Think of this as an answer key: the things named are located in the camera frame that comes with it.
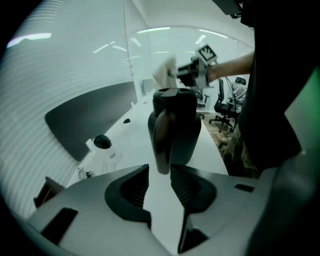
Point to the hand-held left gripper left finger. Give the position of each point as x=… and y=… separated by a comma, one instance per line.
x=87, y=200

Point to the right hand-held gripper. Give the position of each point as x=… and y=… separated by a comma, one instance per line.
x=201, y=72

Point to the person's dark shirt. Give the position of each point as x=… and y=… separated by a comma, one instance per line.
x=267, y=100

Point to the dark grey desk divider panel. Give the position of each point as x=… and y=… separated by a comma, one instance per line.
x=92, y=117

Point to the small black object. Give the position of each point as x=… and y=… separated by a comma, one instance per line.
x=127, y=121

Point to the white office chair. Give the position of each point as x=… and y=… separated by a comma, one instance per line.
x=203, y=101

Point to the black kettle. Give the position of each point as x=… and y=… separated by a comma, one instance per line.
x=183, y=135

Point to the black office chair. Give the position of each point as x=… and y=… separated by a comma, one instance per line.
x=223, y=107

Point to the person's right forearm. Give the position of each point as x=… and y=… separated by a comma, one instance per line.
x=232, y=66

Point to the black ceiling-mounted monitor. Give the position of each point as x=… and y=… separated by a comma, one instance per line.
x=231, y=7

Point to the person's camouflage trousers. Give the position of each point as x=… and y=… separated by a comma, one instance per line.
x=240, y=155

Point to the beige cloth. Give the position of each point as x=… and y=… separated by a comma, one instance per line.
x=163, y=71

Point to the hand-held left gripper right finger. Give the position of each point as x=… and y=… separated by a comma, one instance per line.
x=220, y=215

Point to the black chair with headrest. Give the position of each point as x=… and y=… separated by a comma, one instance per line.
x=240, y=86

